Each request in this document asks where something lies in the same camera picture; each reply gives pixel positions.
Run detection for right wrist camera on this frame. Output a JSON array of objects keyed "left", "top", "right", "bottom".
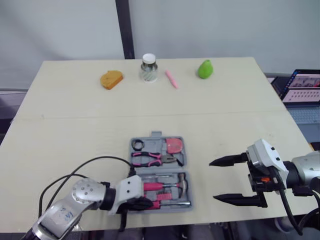
[{"left": 245, "top": 138, "right": 290, "bottom": 181}]

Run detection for pink handled hammer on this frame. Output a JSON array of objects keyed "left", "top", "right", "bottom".
[{"left": 142, "top": 173, "right": 189, "bottom": 199}]

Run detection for clear jar with white lid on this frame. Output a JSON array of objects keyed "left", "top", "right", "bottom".
[{"left": 139, "top": 52, "right": 160, "bottom": 84}]

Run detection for black cable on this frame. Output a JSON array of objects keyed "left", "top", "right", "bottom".
[
  {"left": 270, "top": 166, "right": 320, "bottom": 236},
  {"left": 38, "top": 155, "right": 137, "bottom": 219}
]

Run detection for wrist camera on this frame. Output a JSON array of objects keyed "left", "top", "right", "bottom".
[
  {"left": 107, "top": 174, "right": 146, "bottom": 217},
  {"left": 245, "top": 138, "right": 290, "bottom": 181}
]

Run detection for pink handled screwdriver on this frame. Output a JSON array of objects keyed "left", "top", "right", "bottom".
[{"left": 147, "top": 200, "right": 192, "bottom": 210}]

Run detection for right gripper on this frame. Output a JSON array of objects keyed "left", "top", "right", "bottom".
[{"left": 208, "top": 152, "right": 286, "bottom": 208}]

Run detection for red tape measure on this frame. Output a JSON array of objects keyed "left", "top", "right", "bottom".
[{"left": 165, "top": 137, "right": 184, "bottom": 155}]

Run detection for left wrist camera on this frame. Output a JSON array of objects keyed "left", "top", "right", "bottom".
[{"left": 107, "top": 174, "right": 146, "bottom": 217}]

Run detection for green pear toy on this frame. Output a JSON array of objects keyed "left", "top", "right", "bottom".
[{"left": 197, "top": 59, "right": 214, "bottom": 81}]

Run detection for pink pen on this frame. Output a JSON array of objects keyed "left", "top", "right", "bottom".
[{"left": 164, "top": 69, "right": 180, "bottom": 90}]

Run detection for black tape roll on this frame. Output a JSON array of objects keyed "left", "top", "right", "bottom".
[{"left": 132, "top": 139, "right": 146, "bottom": 151}]

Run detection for orange bread toy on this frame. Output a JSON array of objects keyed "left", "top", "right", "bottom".
[{"left": 100, "top": 70, "right": 125, "bottom": 91}]

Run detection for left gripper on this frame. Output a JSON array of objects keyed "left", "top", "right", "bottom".
[{"left": 117, "top": 196, "right": 155, "bottom": 215}]

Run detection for open laptop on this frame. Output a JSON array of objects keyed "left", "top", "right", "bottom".
[{"left": 270, "top": 69, "right": 320, "bottom": 126}]

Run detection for small pink bit set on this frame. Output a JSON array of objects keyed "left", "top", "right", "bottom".
[{"left": 155, "top": 191, "right": 174, "bottom": 201}]

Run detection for pink handled pliers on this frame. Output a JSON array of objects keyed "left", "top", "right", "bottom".
[{"left": 131, "top": 151, "right": 185, "bottom": 168}]

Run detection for grey tool case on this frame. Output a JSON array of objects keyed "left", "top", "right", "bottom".
[{"left": 127, "top": 130, "right": 196, "bottom": 214}]

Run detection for silver screwdriver shaft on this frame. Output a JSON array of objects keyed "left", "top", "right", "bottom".
[{"left": 141, "top": 174, "right": 181, "bottom": 179}]

